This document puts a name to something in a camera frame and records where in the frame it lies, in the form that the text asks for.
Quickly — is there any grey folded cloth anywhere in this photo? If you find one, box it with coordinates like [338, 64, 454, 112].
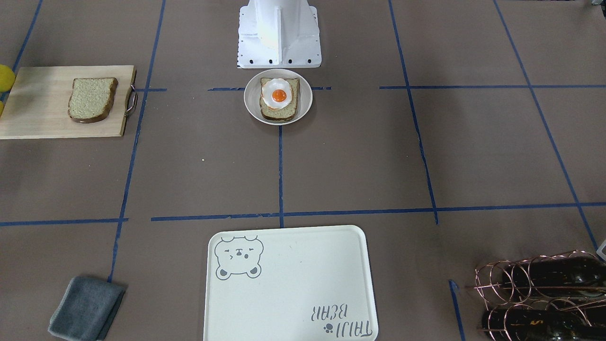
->
[48, 276, 126, 341]

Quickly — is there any bread slice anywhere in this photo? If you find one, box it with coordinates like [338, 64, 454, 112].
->
[259, 78, 300, 121]
[68, 78, 119, 124]

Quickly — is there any copper wire bottle rack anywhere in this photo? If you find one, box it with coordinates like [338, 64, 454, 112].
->
[471, 250, 606, 327]

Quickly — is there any yellow lemon near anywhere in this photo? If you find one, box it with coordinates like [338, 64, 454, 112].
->
[0, 64, 17, 93]

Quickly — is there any white round plate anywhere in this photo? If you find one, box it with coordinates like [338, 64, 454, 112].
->
[244, 69, 314, 126]

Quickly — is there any dark wine bottle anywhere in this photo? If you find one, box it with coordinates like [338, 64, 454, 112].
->
[502, 257, 606, 298]
[478, 305, 606, 341]

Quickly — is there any white bear tray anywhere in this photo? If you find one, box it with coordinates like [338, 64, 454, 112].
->
[203, 225, 379, 341]

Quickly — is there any bread slice on plate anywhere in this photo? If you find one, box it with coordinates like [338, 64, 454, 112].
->
[259, 78, 300, 121]

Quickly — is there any dark wine bottle upper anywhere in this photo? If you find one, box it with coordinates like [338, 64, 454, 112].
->
[502, 257, 606, 298]

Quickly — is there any fried egg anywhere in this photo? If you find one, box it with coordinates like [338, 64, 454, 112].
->
[260, 78, 294, 110]

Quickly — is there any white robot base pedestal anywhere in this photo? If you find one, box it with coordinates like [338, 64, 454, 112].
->
[237, 0, 322, 69]

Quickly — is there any wooden cutting board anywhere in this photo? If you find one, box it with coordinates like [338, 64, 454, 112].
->
[0, 65, 136, 140]

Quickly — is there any dark wine bottle lower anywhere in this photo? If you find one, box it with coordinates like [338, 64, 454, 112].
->
[478, 305, 606, 341]

